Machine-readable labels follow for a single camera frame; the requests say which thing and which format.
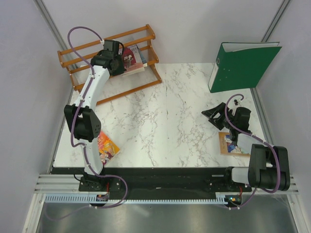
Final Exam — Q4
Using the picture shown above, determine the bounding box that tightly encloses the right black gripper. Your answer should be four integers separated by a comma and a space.
201, 102, 236, 131

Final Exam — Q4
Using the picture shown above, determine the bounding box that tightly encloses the purple castle cover book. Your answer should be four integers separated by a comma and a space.
121, 45, 144, 75

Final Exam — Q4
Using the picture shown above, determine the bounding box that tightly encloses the blue Nineteen Eighty-Four book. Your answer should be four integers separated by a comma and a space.
137, 46, 147, 67

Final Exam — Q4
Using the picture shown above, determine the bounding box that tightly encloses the brown cover book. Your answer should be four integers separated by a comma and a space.
218, 132, 250, 157

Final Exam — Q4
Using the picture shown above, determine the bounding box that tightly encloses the yellow Roald Dahl book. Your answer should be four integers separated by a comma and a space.
98, 131, 120, 166

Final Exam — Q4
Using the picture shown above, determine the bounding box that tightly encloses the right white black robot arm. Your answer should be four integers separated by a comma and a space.
202, 102, 290, 191

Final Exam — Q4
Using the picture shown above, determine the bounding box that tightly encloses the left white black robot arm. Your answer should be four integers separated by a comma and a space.
64, 40, 125, 191

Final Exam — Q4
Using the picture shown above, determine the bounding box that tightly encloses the wooden two-tier book rack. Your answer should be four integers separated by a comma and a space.
57, 24, 162, 104

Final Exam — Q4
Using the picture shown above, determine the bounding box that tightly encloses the green lever arch binder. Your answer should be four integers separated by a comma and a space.
208, 42, 282, 93

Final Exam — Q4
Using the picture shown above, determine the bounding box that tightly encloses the white slotted cable duct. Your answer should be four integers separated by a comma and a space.
44, 193, 232, 204

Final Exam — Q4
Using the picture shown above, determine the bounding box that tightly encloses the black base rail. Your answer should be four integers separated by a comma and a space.
52, 167, 252, 200

